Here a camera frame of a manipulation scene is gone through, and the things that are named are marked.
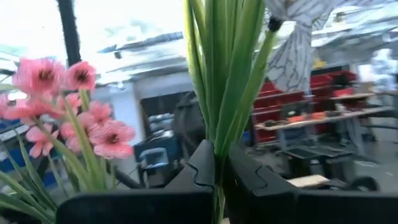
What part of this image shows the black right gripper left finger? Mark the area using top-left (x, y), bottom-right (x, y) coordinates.
top-left (55, 139), bottom-right (216, 224)

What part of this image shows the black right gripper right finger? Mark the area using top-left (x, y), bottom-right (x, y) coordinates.
top-left (223, 143), bottom-right (398, 224)

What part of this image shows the pink artificial flower spray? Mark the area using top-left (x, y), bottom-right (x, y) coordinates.
top-left (0, 57), bottom-right (137, 224)

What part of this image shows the white veined artificial flower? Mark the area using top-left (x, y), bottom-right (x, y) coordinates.
top-left (183, 0), bottom-right (343, 224)

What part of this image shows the blue teach pendant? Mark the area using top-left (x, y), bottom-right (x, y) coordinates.
top-left (139, 147), bottom-right (170, 170)

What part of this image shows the wooden top workbench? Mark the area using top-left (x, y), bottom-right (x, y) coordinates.
top-left (254, 106), bottom-right (394, 156)

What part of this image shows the black diagonal frame brace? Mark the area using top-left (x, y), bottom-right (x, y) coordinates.
top-left (108, 167), bottom-right (144, 190)

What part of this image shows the metal wire shelf rack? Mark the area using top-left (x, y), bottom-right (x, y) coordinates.
top-left (251, 70), bottom-right (358, 144)

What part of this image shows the black frame post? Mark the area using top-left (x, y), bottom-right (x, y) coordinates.
top-left (57, 0), bottom-right (82, 68)

